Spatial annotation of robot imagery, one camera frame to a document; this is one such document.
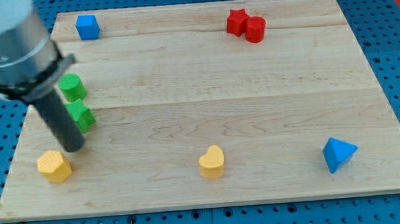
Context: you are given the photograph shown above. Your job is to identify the blue triangle block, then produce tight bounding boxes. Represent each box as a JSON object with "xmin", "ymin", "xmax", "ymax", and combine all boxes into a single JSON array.
[{"xmin": 322, "ymin": 137, "xmax": 358, "ymax": 173}]

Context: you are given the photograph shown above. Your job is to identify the red cylinder block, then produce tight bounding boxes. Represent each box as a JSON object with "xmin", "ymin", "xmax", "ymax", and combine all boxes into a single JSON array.
[{"xmin": 245, "ymin": 16, "xmax": 266, "ymax": 43}]

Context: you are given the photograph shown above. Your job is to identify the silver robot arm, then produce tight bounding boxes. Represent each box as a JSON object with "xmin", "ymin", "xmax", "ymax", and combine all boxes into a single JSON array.
[{"xmin": 0, "ymin": 0, "xmax": 85, "ymax": 152}]

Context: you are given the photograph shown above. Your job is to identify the wooden board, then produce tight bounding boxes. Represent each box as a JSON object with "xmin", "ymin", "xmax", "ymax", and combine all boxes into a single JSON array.
[{"xmin": 0, "ymin": 0, "xmax": 400, "ymax": 223}]

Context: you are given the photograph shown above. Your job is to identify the green cylinder block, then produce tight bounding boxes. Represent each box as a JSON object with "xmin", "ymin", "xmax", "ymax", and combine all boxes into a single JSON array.
[{"xmin": 58, "ymin": 73, "xmax": 87, "ymax": 102}]

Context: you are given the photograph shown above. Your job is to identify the green star block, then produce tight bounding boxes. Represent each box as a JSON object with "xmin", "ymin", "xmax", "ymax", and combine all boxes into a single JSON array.
[{"xmin": 65, "ymin": 99, "xmax": 96, "ymax": 133}]

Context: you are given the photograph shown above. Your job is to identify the red star block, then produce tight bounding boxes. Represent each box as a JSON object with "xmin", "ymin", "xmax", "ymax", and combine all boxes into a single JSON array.
[{"xmin": 226, "ymin": 8, "xmax": 250, "ymax": 37}]

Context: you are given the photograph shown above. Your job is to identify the yellow hexagon block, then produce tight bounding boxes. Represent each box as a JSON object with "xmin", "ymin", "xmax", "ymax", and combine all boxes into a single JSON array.
[{"xmin": 37, "ymin": 150, "xmax": 73, "ymax": 183}]

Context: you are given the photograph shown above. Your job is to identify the yellow heart block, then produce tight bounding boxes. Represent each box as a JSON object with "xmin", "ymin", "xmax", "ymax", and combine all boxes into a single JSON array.
[{"xmin": 199, "ymin": 145, "xmax": 225, "ymax": 179}]

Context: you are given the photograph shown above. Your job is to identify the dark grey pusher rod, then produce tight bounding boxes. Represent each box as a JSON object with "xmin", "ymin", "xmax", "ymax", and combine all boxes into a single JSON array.
[{"xmin": 34, "ymin": 89, "xmax": 85, "ymax": 152}]

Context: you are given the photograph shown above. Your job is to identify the blue cube block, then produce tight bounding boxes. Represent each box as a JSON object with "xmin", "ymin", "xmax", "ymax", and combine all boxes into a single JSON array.
[{"xmin": 75, "ymin": 14, "xmax": 100, "ymax": 40}]

